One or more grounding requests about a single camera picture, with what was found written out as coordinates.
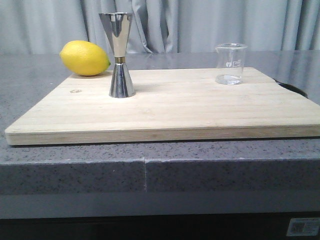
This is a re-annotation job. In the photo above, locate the grey pleated curtain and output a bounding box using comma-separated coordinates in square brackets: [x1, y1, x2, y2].
[0, 0, 320, 54]

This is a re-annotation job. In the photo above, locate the light wooden cutting board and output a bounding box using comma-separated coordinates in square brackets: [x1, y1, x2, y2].
[5, 67, 320, 146]

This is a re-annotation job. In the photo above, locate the yellow lemon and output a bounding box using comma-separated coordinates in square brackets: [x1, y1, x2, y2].
[59, 40, 111, 76]

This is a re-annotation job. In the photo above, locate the white QR code label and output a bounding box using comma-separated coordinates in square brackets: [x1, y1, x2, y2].
[286, 217, 320, 237]

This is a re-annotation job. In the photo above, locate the clear glass beaker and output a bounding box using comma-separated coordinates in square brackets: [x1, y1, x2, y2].
[215, 43, 248, 85]

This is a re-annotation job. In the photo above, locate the steel double jigger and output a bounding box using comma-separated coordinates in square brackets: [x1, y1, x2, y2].
[99, 12, 135, 98]

